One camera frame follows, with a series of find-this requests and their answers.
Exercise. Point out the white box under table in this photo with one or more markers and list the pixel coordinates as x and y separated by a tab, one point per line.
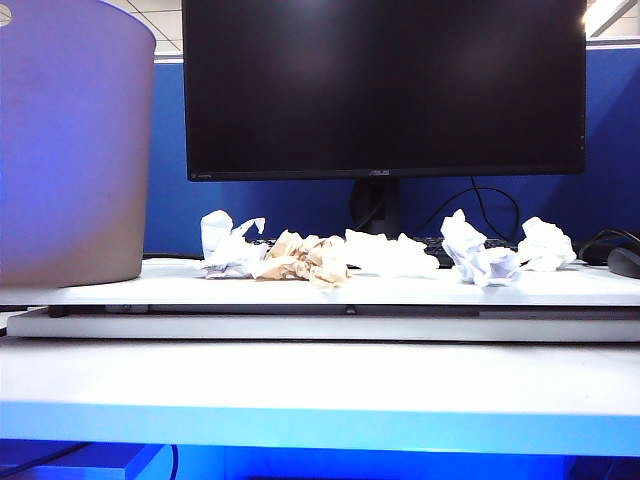
100	465

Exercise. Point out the white base board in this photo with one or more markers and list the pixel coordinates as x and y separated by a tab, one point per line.
300	327

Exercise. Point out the black computer keyboard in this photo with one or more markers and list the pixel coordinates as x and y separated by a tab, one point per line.
432	247

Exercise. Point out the black monitor stand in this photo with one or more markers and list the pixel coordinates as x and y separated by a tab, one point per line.
385	205

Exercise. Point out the white work board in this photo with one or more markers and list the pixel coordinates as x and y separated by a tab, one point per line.
150	285

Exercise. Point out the blue cubicle partition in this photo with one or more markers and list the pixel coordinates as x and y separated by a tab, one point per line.
250	200

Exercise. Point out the white paper ball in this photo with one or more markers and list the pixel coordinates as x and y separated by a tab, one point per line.
475	260
390	255
545	245
225	250

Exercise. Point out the black ASUS computer monitor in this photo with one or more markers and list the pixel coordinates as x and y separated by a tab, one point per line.
385	90

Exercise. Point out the black computer mouse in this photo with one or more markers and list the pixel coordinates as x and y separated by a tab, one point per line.
627	262

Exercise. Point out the brown paper ball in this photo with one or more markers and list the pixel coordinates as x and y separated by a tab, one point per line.
300	260

